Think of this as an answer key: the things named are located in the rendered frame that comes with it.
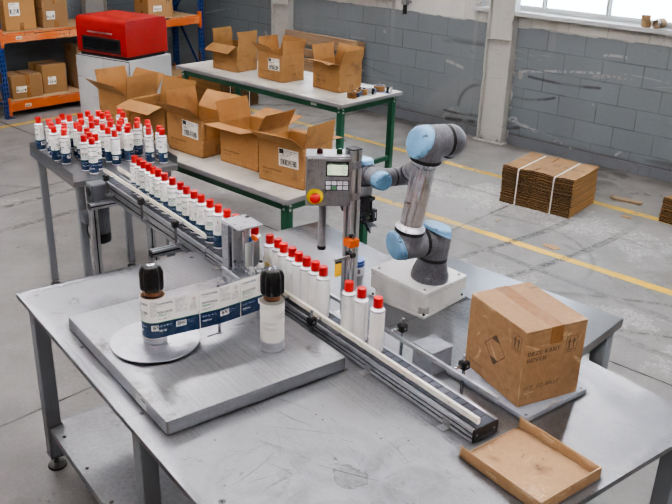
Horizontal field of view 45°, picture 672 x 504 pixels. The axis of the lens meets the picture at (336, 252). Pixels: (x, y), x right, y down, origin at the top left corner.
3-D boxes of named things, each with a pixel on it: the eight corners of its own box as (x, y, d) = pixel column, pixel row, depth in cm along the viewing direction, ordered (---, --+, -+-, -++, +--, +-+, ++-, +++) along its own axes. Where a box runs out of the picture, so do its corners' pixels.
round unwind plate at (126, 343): (96, 336, 288) (95, 333, 288) (175, 314, 305) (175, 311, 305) (132, 375, 266) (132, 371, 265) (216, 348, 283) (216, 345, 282)
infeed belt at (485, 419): (207, 255, 366) (207, 247, 364) (224, 251, 370) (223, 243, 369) (475, 439, 246) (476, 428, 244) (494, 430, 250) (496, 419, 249)
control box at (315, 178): (305, 197, 307) (305, 148, 300) (350, 198, 308) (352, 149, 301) (305, 206, 298) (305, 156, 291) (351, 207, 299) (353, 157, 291)
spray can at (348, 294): (337, 331, 296) (338, 280, 288) (348, 328, 299) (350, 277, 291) (345, 337, 292) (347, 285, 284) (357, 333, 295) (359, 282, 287)
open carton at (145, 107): (114, 137, 560) (110, 82, 546) (164, 125, 593) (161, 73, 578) (152, 147, 539) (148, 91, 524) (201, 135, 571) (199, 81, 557)
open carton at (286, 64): (247, 78, 756) (246, 36, 741) (281, 72, 783) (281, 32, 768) (274, 85, 731) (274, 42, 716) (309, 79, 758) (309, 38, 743)
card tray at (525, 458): (459, 456, 240) (460, 445, 238) (519, 426, 254) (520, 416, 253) (539, 514, 218) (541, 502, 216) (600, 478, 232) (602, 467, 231)
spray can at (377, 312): (365, 349, 285) (367, 296, 277) (376, 345, 288) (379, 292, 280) (374, 355, 282) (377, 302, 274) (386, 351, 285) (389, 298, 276)
